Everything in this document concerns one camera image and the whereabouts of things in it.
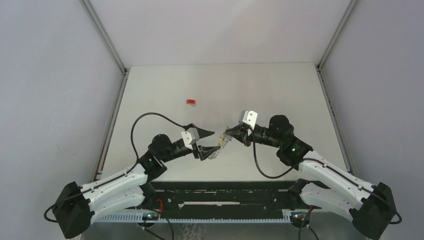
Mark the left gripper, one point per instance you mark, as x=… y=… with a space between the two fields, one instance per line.
x=203 y=151

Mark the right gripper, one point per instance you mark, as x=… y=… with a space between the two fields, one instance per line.
x=241 y=134

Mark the keyring bunch with coloured tags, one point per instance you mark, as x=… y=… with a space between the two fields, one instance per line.
x=224 y=139

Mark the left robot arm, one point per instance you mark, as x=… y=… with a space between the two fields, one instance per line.
x=79 y=206

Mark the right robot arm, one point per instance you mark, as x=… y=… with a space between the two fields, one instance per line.
x=369 y=207

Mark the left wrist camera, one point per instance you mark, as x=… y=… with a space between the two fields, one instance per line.
x=190 y=137

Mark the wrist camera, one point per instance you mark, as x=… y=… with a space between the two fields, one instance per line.
x=249 y=118
x=190 y=137

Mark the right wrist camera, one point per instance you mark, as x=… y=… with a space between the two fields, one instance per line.
x=249 y=118

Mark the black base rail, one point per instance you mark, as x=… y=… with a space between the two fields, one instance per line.
x=224 y=200

